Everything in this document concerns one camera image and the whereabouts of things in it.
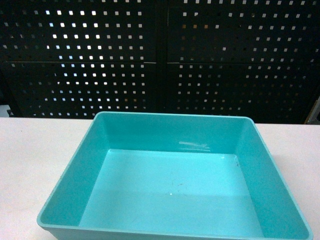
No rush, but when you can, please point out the teal plastic tray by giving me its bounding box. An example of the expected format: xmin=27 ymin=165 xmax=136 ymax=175
xmin=37 ymin=112 xmax=314 ymax=240

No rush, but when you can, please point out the black perforated panel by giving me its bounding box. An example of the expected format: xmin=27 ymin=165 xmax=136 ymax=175
xmin=0 ymin=0 xmax=320 ymax=124

